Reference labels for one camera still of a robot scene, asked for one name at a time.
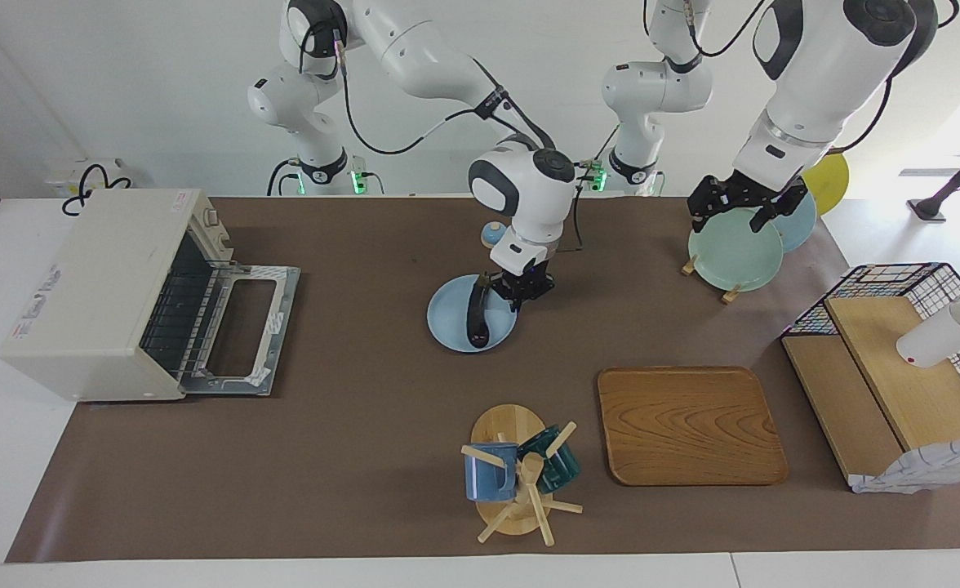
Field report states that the dark green mug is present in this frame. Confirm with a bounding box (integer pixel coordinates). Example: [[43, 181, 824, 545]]
[[518, 425, 582, 494]]

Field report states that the light blue ceramic plate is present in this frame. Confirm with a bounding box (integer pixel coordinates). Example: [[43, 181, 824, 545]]
[[427, 274, 518, 354], [766, 192, 818, 252]]

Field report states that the rectangular wooden tray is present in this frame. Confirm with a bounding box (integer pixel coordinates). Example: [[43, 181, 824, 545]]
[[597, 366, 789, 488]]

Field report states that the wooden plate rack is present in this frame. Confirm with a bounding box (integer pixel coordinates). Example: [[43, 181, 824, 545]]
[[681, 253, 746, 305]]

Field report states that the black coiled cable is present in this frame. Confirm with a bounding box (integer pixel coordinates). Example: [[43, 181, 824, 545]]
[[61, 163, 132, 217]]

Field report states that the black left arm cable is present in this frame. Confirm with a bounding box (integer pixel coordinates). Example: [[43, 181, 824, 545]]
[[643, 0, 960, 156]]

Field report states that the metal oven wire rack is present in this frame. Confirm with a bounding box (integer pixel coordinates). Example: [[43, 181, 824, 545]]
[[141, 261, 232, 381]]

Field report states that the black angled stand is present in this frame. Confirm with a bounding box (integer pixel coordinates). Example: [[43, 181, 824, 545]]
[[909, 131, 960, 223]]

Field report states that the stepped wooden shelf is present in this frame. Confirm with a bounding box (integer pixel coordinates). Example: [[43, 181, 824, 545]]
[[782, 296, 960, 491]]

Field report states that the glass oven door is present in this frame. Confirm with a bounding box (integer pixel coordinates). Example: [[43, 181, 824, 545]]
[[180, 260, 301, 398]]

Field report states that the beige toaster oven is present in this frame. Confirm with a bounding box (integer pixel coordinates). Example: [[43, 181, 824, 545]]
[[0, 188, 236, 403]]

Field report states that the black base cable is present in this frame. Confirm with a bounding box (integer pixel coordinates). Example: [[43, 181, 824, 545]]
[[266, 159, 301, 197], [562, 122, 621, 193]]

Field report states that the pale green ceramic plate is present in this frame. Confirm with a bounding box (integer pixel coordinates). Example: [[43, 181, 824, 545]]
[[688, 208, 784, 292]]

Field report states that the white power strip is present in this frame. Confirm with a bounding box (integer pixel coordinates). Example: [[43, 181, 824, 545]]
[[46, 158, 131, 197]]

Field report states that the dark purple eggplant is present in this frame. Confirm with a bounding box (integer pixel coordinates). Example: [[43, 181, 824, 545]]
[[465, 274, 493, 348]]

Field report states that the wooden mug tree stand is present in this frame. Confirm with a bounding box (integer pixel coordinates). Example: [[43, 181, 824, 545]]
[[461, 404, 584, 546]]

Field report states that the black wire basket white liner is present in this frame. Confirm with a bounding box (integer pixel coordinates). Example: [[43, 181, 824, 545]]
[[780, 263, 960, 496]]

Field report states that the brown table mat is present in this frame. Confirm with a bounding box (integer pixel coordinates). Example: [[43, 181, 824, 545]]
[[5, 196, 960, 563]]

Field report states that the white cup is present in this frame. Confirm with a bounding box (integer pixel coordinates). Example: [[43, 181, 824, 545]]
[[896, 278, 960, 368]]

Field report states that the blue mug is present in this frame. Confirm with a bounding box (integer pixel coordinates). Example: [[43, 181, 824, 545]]
[[464, 442, 520, 502]]

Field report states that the yellow ceramic plate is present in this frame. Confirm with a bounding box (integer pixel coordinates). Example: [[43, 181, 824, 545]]
[[802, 154, 850, 215]]

